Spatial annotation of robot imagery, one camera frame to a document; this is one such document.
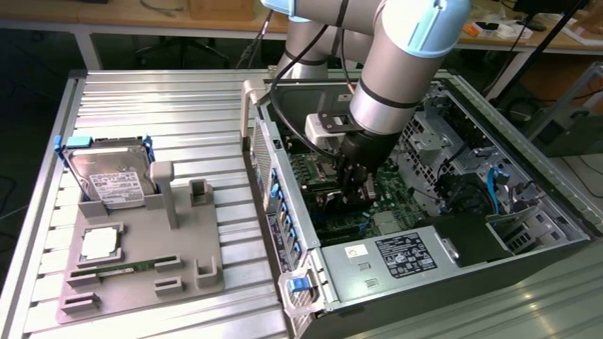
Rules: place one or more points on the silver hard disk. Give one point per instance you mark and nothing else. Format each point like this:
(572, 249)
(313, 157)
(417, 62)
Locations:
(113, 176)

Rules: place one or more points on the aluminium profile frame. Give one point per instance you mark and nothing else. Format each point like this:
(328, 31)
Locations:
(596, 69)

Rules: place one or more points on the green motherboard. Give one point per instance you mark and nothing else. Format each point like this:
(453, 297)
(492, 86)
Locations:
(401, 197)

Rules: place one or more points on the open black PC case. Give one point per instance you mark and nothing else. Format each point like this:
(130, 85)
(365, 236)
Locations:
(472, 293)

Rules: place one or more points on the black expansion slot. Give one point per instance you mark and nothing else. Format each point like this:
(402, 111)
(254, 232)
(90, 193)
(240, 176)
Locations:
(340, 233)

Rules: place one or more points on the black tripod base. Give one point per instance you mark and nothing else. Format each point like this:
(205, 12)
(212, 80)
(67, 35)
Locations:
(182, 41)

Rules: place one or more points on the dark grey computer tower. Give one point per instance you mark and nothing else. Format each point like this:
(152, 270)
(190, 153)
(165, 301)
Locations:
(576, 137)

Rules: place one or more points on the long wooden desk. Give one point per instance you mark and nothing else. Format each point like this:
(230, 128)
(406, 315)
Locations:
(47, 12)

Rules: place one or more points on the CPU socket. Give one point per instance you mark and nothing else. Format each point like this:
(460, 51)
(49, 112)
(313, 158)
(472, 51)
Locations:
(325, 169)

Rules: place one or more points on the blue slot retainer clip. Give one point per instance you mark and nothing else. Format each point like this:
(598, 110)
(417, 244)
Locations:
(284, 208)
(274, 176)
(289, 221)
(300, 251)
(294, 236)
(280, 192)

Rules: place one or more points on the hard disk drive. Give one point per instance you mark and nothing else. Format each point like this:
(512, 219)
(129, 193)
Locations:
(78, 141)

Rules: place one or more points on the metal drive bay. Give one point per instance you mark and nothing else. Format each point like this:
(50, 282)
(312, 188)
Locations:
(524, 233)

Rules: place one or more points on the black plastic shroud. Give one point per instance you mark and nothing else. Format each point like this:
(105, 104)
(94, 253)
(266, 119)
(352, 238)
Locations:
(472, 240)

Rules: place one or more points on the grey parts rack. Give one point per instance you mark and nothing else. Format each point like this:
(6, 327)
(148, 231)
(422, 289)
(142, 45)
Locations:
(133, 240)

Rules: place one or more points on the silver chipset heatsink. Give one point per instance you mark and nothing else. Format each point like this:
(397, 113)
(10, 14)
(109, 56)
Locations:
(392, 222)

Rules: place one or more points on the black tripod pole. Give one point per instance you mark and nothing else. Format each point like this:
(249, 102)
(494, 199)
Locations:
(544, 42)

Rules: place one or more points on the blue latch button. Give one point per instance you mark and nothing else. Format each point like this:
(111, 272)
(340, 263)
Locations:
(300, 284)

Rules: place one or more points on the graphics card with black cooler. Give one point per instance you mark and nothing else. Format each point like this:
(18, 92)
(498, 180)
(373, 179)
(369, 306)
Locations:
(333, 203)

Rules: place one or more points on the small orange box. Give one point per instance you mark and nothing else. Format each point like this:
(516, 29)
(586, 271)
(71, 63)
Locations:
(472, 30)

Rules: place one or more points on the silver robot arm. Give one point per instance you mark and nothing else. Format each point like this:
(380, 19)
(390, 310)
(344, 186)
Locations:
(401, 70)

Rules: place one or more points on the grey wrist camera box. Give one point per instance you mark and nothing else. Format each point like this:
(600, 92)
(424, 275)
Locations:
(321, 130)

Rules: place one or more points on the grey power supply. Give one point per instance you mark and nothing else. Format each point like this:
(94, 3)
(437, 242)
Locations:
(368, 268)

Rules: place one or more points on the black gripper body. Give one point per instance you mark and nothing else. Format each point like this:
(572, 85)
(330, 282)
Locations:
(368, 150)

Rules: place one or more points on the silver CPU chip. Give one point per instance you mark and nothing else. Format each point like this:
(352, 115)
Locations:
(99, 243)

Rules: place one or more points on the black monitor stand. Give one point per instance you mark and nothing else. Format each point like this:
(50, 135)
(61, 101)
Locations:
(534, 25)

